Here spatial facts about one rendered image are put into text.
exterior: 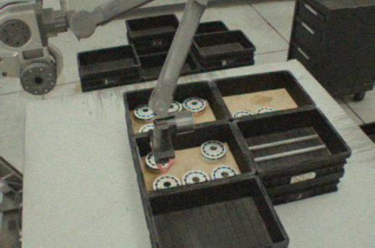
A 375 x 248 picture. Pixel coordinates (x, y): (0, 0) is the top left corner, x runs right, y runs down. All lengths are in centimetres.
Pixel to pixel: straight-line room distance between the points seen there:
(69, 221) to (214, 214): 57
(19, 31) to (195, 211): 82
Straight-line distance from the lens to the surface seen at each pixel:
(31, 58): 161
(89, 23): 122
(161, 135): 128
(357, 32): 308
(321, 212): 169
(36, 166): 189
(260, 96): 197
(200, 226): 141
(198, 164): 160
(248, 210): 147
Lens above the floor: 198
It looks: 38 degrees down
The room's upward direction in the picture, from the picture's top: straight up
